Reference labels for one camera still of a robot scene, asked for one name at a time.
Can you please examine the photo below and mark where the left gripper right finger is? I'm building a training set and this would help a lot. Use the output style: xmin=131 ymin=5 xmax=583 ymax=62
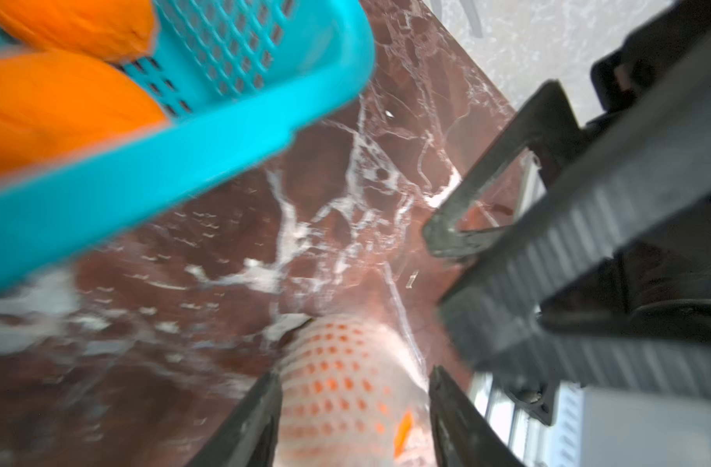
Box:
xmin=429 ymin=366 xmax=524 ymax=467

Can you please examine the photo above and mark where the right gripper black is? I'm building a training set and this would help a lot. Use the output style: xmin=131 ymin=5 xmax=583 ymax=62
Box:
xmin=423 ymin=1 xmax=711 ymax=402

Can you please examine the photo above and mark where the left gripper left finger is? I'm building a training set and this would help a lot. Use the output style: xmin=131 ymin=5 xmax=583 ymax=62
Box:
xmin=186 ymin=370 xmax=283 ymax=467

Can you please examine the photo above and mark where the netted orange top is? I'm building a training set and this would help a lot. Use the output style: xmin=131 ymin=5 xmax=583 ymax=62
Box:
xmin=275 ymin=314 xmax=429 ymax=466

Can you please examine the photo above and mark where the teal plastic basket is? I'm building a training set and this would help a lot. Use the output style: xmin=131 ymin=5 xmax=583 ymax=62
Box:
xmin=0 ymin=1 xmax=375 ymax=291

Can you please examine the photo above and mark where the aluminium front rail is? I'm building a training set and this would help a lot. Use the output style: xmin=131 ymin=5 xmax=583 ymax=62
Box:
xmin=465 ymin=151 xmax=584 ymax=467

